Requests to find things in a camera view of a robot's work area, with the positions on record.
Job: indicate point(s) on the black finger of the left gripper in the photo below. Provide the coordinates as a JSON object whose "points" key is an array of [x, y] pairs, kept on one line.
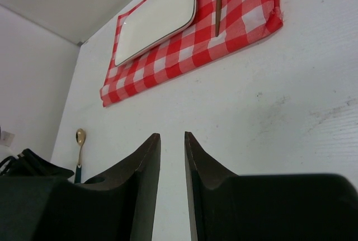
{"points": [[29, 164]]}

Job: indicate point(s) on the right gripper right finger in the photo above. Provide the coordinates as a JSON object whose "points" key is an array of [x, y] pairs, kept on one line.
{"points": [[226, 206]]}

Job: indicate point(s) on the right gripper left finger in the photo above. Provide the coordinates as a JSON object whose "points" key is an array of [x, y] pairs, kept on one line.
{"points": [[116, 204]]}

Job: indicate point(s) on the red white checkered cloth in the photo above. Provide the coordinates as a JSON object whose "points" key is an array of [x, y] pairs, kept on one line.
{"points": [[242, 23]]}

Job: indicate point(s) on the white rectangular plate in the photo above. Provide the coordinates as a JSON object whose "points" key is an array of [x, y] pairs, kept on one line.
{"points": [[150, 24]]}

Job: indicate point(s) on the brown wooden knife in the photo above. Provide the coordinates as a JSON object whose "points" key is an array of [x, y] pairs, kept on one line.
{"points": [[218, 16]]}

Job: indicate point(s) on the gold spoon teal handle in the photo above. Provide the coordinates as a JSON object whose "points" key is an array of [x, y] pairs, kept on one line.
{"points": [[80, 139]]}

